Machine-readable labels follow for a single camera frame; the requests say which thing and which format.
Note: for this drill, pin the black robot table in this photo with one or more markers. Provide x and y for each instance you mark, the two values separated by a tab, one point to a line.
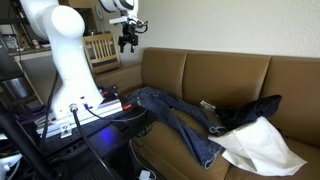
110	136

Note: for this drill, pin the black tripod leg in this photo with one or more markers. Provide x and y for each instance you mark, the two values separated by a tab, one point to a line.
20	143

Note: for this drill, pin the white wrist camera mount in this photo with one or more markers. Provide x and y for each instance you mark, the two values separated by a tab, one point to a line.
120	20

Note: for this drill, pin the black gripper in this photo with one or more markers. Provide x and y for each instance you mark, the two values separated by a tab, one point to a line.
128	34

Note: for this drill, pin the light wooden slatted chair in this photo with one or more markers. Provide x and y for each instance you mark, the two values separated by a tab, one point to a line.
101	53

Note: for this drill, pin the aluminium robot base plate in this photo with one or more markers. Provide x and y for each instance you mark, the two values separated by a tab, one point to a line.
93	115

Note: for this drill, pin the black garment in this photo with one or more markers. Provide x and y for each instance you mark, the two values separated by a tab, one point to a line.
246	111

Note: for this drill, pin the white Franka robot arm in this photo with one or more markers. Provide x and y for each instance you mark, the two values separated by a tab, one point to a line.
66	50

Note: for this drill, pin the white cloth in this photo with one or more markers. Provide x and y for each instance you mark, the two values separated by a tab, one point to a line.
263	150

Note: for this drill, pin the metal trash bin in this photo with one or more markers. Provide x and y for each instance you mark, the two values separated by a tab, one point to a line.
16	88

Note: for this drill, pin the small grey patterned cloth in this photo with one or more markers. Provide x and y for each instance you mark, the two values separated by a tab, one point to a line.
208	106

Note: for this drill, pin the tan leather couch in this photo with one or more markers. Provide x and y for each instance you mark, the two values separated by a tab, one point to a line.
226	76

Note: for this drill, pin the white power adapter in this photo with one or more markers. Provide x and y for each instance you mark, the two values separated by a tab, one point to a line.
144	175

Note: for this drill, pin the blue denim jeans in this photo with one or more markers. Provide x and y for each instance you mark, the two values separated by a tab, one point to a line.
166	106

